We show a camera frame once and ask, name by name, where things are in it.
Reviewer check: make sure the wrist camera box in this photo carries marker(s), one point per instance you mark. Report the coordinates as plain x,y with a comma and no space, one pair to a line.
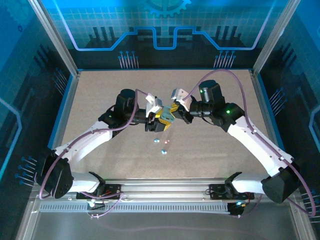
153,105
178,94

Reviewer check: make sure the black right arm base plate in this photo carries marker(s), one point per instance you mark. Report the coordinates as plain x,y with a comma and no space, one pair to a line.
217,192

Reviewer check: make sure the pink earbud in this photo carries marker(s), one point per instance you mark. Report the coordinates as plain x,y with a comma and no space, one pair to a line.
167,141

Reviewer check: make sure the aluminium mounting rail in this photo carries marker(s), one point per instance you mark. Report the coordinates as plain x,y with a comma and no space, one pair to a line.
165,187

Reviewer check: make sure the aluminium table side rail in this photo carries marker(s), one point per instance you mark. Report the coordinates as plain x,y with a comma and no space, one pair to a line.
70,100
261,100

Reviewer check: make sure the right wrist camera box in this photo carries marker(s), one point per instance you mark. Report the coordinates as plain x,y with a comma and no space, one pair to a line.
178,94

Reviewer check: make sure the aluminium frame post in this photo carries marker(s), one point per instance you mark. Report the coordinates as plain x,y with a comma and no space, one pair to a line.
55,37
272,37

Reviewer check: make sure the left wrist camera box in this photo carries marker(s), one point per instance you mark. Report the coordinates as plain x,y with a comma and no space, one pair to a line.
153,105

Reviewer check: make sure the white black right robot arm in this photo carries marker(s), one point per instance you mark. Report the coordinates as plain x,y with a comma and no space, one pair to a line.
260,147

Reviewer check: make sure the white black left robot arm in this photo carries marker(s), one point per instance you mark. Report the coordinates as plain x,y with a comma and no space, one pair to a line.
85,142

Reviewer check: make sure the blue earbud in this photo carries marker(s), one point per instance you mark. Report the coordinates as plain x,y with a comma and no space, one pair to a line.
163,151
156,140

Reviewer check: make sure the black controller box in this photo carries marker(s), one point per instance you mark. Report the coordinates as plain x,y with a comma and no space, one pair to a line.
236,208

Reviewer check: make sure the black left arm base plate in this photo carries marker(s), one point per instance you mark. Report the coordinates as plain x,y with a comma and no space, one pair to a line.
113,187

